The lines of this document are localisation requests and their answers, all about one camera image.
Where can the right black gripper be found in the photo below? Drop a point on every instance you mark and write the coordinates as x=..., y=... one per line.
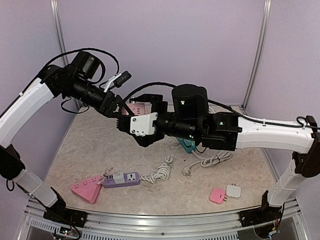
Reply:
x=155, y=100

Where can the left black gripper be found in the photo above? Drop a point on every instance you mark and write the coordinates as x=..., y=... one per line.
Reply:
x=109, y=104

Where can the pink cube socket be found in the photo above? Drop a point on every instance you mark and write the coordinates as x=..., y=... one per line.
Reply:
x=138, y=108

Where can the teal power strip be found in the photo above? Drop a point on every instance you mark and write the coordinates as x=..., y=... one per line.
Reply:
x=187, y=145

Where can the small white charger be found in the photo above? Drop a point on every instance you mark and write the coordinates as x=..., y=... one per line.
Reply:
x=118, y=178

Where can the purple power strip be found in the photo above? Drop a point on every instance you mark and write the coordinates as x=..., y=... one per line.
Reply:
x=131, y=179

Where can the white square charger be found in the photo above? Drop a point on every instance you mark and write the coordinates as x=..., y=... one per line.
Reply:
x=233, y=191

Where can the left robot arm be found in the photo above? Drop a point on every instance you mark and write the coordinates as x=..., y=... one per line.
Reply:
x=74, y=81

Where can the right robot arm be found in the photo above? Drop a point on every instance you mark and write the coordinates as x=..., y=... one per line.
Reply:
x=230, y=130

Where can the white round plug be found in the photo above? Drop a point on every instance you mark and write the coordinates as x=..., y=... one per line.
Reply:
x=168, y=159

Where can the pink square plug adapter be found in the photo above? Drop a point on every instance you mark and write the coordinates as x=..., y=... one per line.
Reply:
x=217, y=196

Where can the pink triangular power strip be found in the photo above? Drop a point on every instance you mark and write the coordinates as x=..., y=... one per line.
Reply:
x=87, y=189

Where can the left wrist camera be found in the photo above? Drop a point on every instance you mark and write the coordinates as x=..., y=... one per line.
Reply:
x=116, y=81

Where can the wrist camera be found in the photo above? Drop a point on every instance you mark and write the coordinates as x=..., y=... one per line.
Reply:
x=116, y=81
x=140, y=125

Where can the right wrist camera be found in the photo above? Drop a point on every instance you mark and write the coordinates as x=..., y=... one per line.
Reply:
x=140, y=125

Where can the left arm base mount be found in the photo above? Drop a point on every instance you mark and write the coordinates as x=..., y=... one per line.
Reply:
x=72, y=217

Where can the aluminium front rail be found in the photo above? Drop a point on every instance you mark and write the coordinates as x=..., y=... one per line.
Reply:
x=112, y=226

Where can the right aluminium corner post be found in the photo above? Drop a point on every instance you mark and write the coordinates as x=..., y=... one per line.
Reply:
x=258, y=53

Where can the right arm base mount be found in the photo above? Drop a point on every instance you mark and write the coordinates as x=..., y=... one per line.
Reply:
x=259, y=215

